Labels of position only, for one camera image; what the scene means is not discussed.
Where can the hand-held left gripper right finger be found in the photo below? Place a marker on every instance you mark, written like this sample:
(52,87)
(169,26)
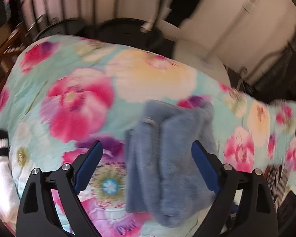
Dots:
(204,167)

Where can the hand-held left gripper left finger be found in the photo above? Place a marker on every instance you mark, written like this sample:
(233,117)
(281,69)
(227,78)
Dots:
(88,167)

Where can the blue fleece jacket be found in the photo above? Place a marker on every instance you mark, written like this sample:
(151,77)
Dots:
(170,165)

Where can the floral blanket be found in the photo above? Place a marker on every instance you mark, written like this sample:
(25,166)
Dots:
(76,103)

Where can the zebra striped cloth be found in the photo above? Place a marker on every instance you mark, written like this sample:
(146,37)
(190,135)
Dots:
(276,185)

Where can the white sock with black stripes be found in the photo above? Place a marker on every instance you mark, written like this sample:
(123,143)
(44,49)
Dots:
(2,177)

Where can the white round stand base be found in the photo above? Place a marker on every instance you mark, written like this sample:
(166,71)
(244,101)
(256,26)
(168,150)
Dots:
(199,56)

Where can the wooden chair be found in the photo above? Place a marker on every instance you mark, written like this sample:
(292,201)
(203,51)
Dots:
(5,54)

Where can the black round disc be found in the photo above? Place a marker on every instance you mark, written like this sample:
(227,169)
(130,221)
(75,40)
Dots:
(128,29)

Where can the black hanging cloth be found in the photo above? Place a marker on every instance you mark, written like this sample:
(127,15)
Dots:
(187,0)

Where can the black metal bed frame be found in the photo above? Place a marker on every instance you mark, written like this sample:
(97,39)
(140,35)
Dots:
(61,22)

